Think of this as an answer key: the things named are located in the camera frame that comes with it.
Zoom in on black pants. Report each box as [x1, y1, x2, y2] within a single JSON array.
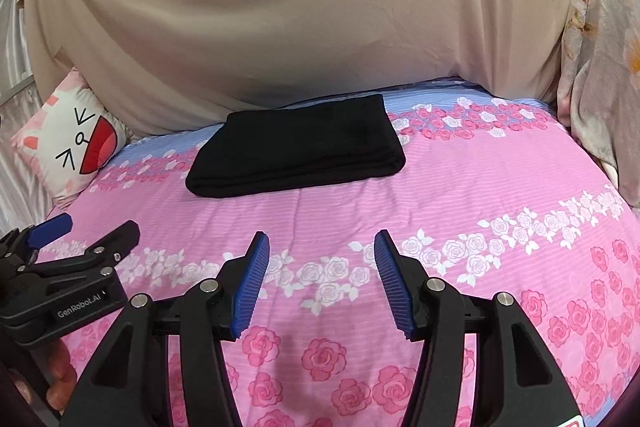
[[186, 94, 406, 198]]

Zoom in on person's left hand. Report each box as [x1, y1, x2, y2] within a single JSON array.
[[47, 340, 77, 413]]

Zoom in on cartoon cat pillow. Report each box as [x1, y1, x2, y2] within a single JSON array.
[[11, 68, 128, 208]]

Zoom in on pink floral bed sheet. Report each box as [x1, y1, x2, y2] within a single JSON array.
[[41, 81, 639, 426]]

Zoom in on grey floral cloth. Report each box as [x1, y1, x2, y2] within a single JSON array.
[[556, 0, 639, 208]]

